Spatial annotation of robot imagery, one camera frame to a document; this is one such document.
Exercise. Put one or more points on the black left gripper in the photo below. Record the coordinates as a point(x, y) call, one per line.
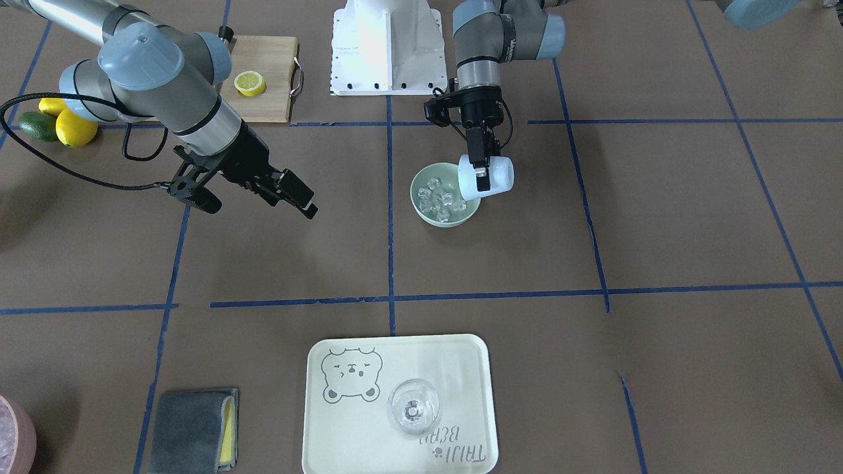
point(475, 107)

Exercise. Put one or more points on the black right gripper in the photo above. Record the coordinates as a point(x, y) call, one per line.
point(248, 157)

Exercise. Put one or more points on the light blue cup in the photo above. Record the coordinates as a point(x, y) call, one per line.
point(500, 174)

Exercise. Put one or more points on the green bowl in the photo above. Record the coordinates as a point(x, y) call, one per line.
point(448, 172)

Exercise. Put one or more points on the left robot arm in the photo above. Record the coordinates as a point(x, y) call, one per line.
point(487, 34)

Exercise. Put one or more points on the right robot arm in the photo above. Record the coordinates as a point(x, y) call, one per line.
point(146, 69)

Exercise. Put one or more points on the ice cubes in green bowl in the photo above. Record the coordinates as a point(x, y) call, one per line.
point(440, 200)

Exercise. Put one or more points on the pink bowl with ice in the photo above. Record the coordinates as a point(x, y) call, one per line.
point(18, 438)

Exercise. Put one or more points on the lemon half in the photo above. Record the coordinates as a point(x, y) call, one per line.
point(250, 83)

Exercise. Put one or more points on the wooden cutting board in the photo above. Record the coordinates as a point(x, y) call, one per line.
point(273, 57)

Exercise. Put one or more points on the steel muddler rod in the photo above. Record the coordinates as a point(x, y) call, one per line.
point(226, 34)

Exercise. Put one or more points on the yellow lemon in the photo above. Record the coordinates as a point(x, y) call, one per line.
point(52, 106)
point(74, 131)

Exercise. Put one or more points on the green lime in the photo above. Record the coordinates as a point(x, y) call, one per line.
point(39, 125)

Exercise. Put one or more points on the clear wine glass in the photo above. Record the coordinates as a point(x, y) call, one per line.
point(415, 407)

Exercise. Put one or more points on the cream bear serving tray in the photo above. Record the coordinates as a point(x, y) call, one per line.
point(347, 428)

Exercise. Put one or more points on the folded grey cloth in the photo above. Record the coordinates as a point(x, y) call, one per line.
point(196, 431)

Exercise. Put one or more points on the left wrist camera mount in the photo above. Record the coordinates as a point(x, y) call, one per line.
point(437, 108)

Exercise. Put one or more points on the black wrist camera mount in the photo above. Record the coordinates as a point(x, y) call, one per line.
point(189, 184)

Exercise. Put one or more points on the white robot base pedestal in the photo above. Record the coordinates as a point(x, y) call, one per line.
point(387, 48)

